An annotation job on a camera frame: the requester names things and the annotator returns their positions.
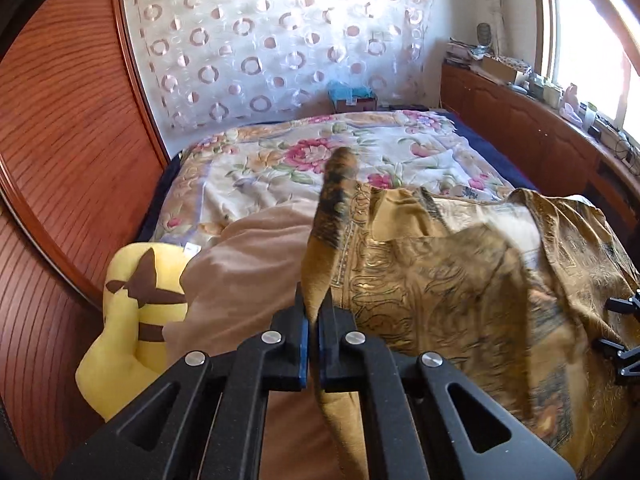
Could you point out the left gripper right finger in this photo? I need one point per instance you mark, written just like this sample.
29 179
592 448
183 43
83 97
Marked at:
421 417

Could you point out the golden patterned garment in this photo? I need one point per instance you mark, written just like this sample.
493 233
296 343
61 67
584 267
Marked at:
510 292

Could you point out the box with blue cloth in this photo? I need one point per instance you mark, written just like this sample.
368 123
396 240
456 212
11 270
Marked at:
348 99

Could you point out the wooden sideboard cabinet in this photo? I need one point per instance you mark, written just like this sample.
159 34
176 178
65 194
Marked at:
556 156

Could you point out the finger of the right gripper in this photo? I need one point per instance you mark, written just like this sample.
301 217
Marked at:
629 306
624 361

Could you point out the floral pink quilt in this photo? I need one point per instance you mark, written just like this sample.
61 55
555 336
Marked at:
310 159

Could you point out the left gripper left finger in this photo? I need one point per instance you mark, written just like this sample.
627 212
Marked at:
204 418

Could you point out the wooden louvered wardrobe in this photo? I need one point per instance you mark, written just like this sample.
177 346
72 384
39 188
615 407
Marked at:
79 164

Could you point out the bright window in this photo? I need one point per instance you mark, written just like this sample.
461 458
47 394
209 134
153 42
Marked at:
584 54

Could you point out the beige fleece blanket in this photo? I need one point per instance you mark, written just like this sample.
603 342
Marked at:
232 290

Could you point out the sheer circle-pattern curtain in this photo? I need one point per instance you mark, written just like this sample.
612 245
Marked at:
209 63

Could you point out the cardboard box on cabinet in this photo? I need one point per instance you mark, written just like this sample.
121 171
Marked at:
500 70

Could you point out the yellow plush toy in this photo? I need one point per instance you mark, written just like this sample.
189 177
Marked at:
141 295

